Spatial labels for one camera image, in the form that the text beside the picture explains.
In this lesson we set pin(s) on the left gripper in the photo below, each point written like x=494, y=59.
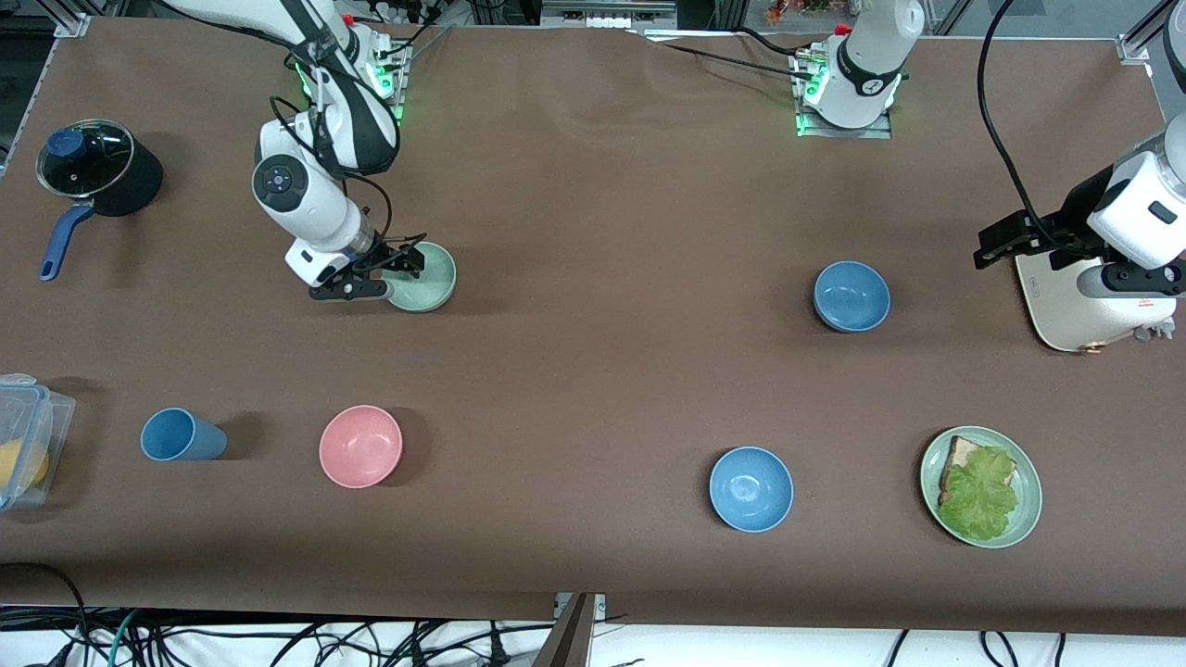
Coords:
x=1075, y=220

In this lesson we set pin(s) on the aluminium frame profile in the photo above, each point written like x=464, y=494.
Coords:
x=1135, y=46

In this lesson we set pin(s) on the bright blue bowl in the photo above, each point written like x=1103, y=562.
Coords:
x=750, y=489

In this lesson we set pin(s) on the dusky blue bowl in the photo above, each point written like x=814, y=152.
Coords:
x=851, y=296

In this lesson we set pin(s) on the white bread slice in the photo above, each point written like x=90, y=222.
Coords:
x=959, y=459

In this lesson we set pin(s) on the cream white toaster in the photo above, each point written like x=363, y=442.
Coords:
x=1075, y=315

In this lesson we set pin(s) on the pale green plate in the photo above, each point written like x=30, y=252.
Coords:
x=1028, y=500

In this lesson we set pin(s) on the brown table mat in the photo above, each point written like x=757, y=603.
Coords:
x=593, y=417

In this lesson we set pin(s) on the grey power strip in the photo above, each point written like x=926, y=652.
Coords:
x=607, y=14

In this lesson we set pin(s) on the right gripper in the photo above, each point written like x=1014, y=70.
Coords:
x=384, y=256

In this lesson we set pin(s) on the clear plastic food container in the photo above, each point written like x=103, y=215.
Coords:
x=28, y=408

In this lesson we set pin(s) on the green lettuce leaf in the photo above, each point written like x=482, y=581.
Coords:
x=982, y=496

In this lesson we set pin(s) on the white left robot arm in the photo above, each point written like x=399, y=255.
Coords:
x=866, y=65

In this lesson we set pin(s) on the metal mount post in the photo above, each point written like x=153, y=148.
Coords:
x=570, y=639

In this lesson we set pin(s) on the white power strip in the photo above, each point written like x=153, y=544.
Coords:
x=403, y=11

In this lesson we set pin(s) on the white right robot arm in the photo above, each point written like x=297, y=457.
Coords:
x=306, y=195

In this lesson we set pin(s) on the yellow fruit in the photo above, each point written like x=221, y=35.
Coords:
x=20, y=465

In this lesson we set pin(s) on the pink bowl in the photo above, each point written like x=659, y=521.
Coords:
x=360, y=446

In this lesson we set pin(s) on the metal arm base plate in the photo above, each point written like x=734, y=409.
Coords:
x=876, y=132
x=394, y=116

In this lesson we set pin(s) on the glass lid with blue knob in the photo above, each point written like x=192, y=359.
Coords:
x=93, y=162

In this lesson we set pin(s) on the blue plastic cup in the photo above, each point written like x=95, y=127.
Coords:
x=176, y=435

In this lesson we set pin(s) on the pale green bowl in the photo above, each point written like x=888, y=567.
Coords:
x=431, y=283

